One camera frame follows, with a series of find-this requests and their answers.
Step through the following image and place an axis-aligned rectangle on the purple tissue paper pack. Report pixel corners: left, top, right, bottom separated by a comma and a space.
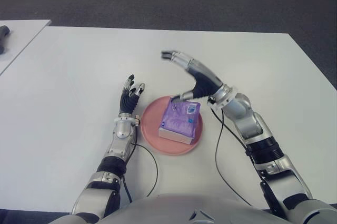
158, 96, 202, 145

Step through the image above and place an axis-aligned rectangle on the small white table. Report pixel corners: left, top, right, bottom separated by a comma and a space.
0, 19, 51, 76

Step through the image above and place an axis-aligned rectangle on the pink round plate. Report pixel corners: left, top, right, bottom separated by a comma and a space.
141, 95, 205, 156

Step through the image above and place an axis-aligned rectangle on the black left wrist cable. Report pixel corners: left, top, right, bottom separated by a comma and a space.
121, 126, 158, 205

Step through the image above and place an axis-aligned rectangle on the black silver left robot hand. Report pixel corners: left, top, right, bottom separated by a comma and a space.
120, 73, 146, 115

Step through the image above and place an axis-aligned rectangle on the grey robot torso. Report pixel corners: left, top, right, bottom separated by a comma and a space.
56, 193, 280, 224

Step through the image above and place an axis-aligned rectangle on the black tool handle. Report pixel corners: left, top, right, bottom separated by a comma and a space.
0, 25, 11, 55

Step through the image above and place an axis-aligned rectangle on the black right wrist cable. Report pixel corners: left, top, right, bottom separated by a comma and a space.
207, 97, 253, 208

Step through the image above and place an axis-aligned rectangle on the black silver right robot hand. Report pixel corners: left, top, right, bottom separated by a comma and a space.
160, 49, 224, 103

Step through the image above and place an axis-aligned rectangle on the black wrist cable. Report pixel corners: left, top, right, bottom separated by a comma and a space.
121, 126, 158, 205
207, 97, 253, 208

